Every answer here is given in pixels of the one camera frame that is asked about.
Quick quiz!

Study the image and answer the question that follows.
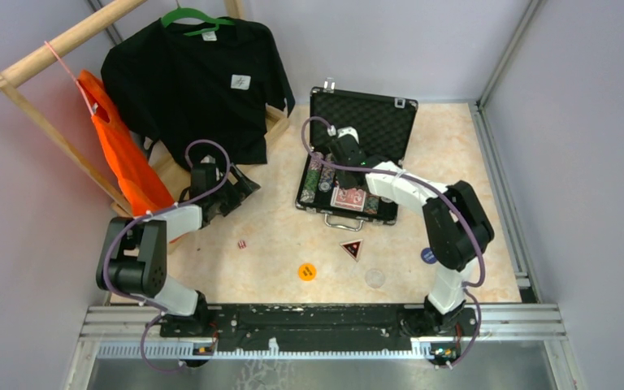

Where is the black aluminium poker case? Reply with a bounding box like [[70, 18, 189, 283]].
[[295, 85, 418, 226]]

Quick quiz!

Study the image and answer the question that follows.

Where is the red black triangle marker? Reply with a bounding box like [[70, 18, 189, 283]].
[[340, 239, 363, 262]]

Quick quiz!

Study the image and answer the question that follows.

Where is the clear round button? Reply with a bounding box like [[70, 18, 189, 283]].
[[365, 268, 386, 289]]

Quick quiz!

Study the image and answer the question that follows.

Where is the dark blue round button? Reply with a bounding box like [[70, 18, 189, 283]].
[[420, 247, 437, 264]]

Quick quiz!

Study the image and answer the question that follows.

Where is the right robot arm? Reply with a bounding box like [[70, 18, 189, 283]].
[[329, 128, 494, 334]]

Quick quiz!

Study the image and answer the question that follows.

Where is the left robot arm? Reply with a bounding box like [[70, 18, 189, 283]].
[[95, 162, 261, 337]]

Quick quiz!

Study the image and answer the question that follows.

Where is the purple blue chip stack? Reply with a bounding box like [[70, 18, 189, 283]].
[[318, 165, 336, 193]]

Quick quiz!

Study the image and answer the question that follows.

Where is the red playing card deck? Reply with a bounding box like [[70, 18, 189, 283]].
[[330, 187, 366, 212]]

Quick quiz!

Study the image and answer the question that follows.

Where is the orange black chip stack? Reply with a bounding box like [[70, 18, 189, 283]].
[[363, 194, 381, 215]]

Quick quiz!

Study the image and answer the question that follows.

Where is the green grey chip stack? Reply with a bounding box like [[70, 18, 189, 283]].
[[299, 152, 323, 203]]

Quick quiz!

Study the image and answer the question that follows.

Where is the wooden clothes rack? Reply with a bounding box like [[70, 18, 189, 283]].
[[0, 0, 292, 219]]

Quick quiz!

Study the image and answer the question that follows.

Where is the black t-shirt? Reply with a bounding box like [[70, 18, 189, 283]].
[[101, 18, 295, 167]]

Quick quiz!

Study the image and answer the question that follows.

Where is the orange round dealer button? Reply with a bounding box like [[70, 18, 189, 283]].
[[297, 263, 317, 281]]

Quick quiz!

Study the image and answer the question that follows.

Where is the green clothes hanger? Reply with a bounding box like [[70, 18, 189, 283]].
[[160, 6, 235, 36]]

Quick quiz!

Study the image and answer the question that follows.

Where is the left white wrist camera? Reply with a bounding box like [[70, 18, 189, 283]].
[[200, 155, 216, 164]]

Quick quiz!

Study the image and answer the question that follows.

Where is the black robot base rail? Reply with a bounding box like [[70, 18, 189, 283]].
[[159, 304, 477, 353]]

